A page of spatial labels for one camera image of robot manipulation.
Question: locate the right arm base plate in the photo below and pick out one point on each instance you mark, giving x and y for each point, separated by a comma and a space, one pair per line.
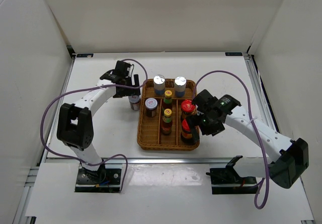
225, 183

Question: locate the sauce bottle yellow cap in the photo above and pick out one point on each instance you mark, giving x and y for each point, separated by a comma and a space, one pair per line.
167, 122
167, 102

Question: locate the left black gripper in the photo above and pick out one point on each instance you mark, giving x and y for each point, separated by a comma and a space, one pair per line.
131, 91

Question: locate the red lid chili jar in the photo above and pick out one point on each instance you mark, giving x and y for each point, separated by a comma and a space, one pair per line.
186, 135
187, 109

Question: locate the woven wicker divided basket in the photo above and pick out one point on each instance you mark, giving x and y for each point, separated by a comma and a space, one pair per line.
149, 133

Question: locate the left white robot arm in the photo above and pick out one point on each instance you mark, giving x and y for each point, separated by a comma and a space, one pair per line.
75, 124

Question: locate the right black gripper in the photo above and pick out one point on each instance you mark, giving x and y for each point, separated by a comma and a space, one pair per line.
195, 120

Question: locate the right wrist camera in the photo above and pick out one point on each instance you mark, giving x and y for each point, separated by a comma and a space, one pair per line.
204, 101

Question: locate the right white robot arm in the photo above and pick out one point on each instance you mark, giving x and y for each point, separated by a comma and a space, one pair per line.
287, 159

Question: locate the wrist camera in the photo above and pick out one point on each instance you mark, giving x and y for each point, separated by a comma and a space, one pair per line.
204, 101
122, 69

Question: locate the aluminium table rail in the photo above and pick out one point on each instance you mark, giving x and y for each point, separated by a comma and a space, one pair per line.
155, 160

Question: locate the silver lid spice jar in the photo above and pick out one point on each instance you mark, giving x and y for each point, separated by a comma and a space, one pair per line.
159, 83
180, 86

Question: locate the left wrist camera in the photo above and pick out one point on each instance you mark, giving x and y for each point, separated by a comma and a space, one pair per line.
122, 69

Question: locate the purple lid jar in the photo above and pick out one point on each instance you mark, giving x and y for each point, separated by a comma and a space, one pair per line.
134, 102
151, 107

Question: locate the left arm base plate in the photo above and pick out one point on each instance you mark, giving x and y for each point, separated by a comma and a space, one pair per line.
104, 180

